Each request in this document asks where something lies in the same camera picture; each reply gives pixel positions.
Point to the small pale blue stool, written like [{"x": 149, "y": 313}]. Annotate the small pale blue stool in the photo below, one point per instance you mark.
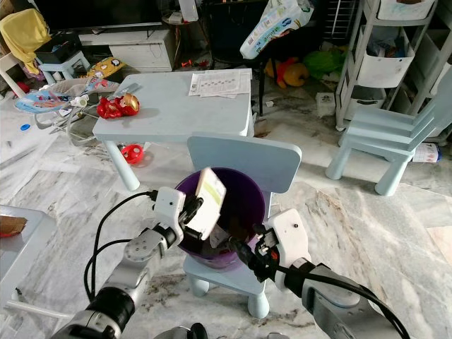
[{"x": 63, "y": 68}]

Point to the green stuffed toy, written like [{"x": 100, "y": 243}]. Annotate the green stuffed toy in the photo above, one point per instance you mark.
[{"x": 325, "y": 62}]

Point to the white green carton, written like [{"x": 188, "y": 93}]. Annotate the white green carton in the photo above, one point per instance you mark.
[{"x": 208, "y": 198}]

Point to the small white stool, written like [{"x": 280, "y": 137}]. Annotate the small white stool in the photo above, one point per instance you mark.
[{"x": 10, "y": 70}]

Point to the white shelf trolley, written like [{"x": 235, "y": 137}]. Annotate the white shelf trolley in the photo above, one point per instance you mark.
[{"x": 364, "y": 21}]

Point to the purple plastic rubbish bin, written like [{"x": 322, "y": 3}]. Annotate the purple plastic rubbish bin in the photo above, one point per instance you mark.
[{"x": 244, "y": 205}]

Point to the blue print baby bouncer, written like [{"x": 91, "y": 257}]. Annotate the blue print baby bouncer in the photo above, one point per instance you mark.
[{"x": 46, "y": 99}]

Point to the yellow patterned soft toy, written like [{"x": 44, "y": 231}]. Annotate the yellow patterned soft toy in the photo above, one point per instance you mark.
[{"x": 104, "y": 68}]

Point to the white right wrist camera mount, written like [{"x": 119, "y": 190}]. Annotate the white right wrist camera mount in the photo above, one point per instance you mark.
[{"x": 289, "y": 236}]

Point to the pale blue kids chair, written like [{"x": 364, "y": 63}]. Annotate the pale blue kids chair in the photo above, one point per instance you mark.
[
  {"x": 381, "y": 134},
  {"x": 261, "y": 159}
]

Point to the torn red carton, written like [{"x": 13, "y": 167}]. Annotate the torn red carton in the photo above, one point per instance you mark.
[{"x": 13, "y": 226}]

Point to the white storage bin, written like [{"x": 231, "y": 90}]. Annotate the white storage bin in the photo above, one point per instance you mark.
[{"x": 385, "y": 67}]

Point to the blue bottle cap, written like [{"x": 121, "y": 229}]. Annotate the blue bottle cap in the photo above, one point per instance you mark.
[{"x": 24, "y": 127}]

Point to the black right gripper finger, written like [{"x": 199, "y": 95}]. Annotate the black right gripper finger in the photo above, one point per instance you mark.
[
  {"x": 263, "y": 234},
  {"x": 245, "y": 253}
]

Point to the black television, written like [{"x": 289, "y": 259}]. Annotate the black television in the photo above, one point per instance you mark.
[{"x": 99, "y": 13}]

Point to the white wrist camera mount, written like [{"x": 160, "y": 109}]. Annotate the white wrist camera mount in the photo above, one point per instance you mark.
[
  {"x": 169, "y": 205},
  {"x": 289, "y": 236}
]

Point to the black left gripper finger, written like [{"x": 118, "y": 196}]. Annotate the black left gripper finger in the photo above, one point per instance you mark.
[{"x": 192, "y": 205}]

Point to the white low cabinet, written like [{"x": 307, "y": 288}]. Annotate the white low cabinet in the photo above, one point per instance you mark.
[{"x": 134, "y": 49}]

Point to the white blue diaper pack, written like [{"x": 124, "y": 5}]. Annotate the white blue diaper pack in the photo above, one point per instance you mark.
[{"x": 275, "y": 32}]

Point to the yellow cloth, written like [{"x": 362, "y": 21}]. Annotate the yellow cloth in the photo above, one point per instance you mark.
[{"x": 25, "y": 35}]

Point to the small white box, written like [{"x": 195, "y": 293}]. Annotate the small white box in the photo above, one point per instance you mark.
[{"x": 325, "y": 104}]

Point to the yellow stuffed bear toy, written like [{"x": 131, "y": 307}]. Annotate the yellow stuffed bear toy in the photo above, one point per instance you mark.
[{"x": 288, "y": 73}]

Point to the red gold hero toy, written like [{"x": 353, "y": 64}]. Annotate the red gold hero toy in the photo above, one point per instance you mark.
[{"x": 119, "y": 107}]

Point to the white printed paper sheets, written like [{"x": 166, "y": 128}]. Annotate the white printed paper sheets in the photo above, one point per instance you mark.
[{"x": 219, "y": 82}]

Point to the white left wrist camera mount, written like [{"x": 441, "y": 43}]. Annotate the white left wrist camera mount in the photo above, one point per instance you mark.
[{"x": 169, "y": 205}]

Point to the pale blue kids table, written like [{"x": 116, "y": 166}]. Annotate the pale blue kids table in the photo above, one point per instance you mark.
[{"x": 169, "y": 113}]

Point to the red round toy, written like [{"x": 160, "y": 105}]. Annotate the red round toy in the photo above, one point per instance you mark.
[{"x": 133, "y": 154}]

